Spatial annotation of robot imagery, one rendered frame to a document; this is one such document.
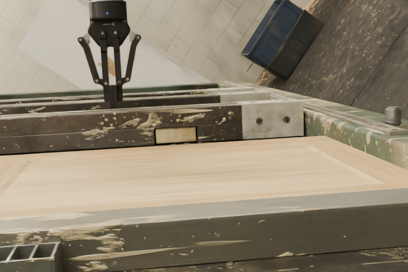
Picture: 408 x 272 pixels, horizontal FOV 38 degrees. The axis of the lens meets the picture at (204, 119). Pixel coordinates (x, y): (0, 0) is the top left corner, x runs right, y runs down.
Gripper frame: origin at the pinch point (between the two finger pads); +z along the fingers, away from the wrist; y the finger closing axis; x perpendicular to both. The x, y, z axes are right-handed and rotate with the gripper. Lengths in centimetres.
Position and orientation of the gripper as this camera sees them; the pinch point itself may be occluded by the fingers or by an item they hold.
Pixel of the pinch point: (113, 102)
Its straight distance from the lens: 120.9
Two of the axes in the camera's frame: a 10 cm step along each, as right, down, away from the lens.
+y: -9.9, 0.6, -1.1
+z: 0.5, 9.9, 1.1
